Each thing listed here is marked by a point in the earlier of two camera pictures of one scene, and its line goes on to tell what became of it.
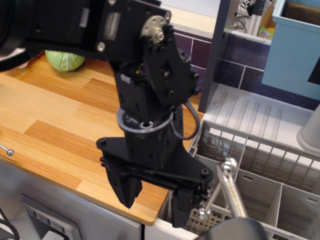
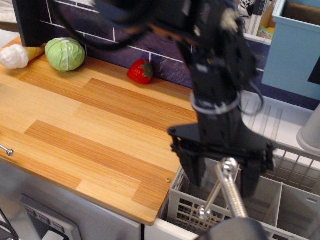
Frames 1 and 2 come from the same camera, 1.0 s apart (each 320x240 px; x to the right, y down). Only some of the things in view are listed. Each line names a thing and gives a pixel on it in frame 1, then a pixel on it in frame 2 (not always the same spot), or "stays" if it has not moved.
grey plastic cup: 308,137 stays
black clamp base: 237,228 stays
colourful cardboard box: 266,28 stays
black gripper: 153,149 → 221,133
